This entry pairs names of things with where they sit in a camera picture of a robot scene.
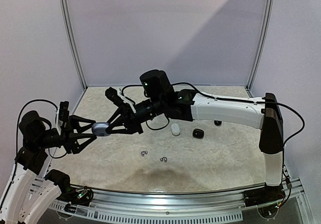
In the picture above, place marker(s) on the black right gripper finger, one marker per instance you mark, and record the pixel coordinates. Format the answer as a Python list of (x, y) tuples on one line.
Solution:
[(120, 116), (127, 131)]

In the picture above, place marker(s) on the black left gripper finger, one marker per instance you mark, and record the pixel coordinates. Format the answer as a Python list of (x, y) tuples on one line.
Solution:
[(80, 124), (80, 142)]

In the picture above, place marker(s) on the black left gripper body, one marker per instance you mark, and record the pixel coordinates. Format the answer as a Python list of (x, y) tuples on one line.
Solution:
[(67, 128)]

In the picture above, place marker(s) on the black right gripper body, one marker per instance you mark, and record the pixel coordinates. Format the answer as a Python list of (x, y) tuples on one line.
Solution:
[(130, 116)]

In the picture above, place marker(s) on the silver blue charging case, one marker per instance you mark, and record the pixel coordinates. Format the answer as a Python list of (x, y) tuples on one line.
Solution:
[(99, 129)]

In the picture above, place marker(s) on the silver earbud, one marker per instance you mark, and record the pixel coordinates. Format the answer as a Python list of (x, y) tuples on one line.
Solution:
[(144, 153), (164, 159)]

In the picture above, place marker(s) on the white oval charging case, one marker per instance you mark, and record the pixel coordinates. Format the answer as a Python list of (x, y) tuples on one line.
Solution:
[(175, 129)]

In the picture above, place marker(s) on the glossy black earbud charging case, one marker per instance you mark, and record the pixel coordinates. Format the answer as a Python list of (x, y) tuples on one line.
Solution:
[(198, 134)]

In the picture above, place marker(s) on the small black case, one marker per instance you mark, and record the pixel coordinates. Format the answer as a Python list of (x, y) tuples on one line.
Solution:
[(218, 123)]

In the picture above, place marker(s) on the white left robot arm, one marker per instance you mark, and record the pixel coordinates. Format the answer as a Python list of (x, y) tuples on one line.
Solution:
[(38, 137)]

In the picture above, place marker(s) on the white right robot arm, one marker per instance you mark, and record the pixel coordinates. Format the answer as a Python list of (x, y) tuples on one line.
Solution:
[(261, 113)]

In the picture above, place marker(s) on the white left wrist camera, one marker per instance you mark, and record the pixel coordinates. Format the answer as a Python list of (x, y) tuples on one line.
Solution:
[(62, 113)]

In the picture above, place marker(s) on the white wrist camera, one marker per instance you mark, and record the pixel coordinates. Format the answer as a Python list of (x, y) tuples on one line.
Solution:
[(116, 97), (62, 113)]

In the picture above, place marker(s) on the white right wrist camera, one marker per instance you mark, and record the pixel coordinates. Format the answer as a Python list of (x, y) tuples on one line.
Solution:
[(116, 97)]

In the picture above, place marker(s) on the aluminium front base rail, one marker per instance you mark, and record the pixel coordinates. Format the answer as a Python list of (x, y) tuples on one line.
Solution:
[(295, 210)]

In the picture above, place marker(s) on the white perforated cable tray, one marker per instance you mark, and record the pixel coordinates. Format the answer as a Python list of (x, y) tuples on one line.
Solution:
[(107, 215)]

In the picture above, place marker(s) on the aluminium left corner post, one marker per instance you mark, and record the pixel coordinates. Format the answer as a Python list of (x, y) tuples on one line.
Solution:
[(72, 44)]

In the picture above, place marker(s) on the aluminium corner post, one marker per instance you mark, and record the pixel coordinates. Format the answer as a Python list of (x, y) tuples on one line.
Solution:
[(261, 42), (72, 44)]

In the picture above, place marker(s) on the aluminium right corner post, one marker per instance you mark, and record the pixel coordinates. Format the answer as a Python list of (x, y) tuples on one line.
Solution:
[(261, 42)]

